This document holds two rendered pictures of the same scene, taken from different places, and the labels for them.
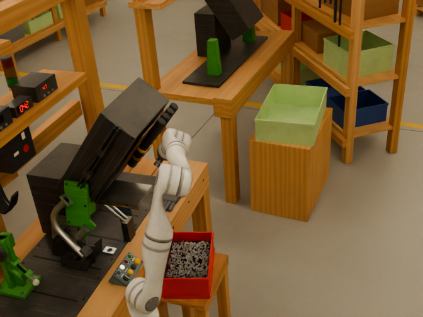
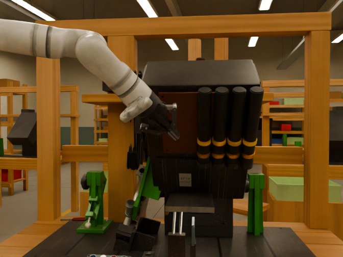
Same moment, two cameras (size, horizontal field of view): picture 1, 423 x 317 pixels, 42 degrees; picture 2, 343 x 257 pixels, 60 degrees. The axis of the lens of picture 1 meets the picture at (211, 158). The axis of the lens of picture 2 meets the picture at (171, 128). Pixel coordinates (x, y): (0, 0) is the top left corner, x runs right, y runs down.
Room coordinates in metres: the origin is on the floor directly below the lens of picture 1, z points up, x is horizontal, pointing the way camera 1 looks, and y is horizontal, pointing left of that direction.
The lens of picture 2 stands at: (1.72, -0.59, 1.40)
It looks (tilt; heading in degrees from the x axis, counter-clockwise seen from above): 1 degrees down; 74
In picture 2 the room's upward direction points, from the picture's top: straight up
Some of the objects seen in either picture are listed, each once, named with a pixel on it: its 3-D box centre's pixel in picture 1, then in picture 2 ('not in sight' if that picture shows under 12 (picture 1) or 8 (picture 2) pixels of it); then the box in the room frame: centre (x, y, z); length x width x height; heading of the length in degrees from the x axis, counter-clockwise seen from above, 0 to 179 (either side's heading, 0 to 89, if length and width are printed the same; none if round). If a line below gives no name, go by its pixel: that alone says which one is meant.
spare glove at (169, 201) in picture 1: (169, 199); not in sight; (2.30, 0.23, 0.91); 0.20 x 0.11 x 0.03; 157
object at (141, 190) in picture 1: (107, 192); (190, 196); (2.11, 0.49, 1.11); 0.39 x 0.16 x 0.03; 69
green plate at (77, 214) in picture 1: (80, 199); (152, 179); (1.98, 0.58, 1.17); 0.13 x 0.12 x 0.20; 159
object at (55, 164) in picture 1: (67, 189); (198, 193); (2.22, 0.71, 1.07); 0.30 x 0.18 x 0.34; 159
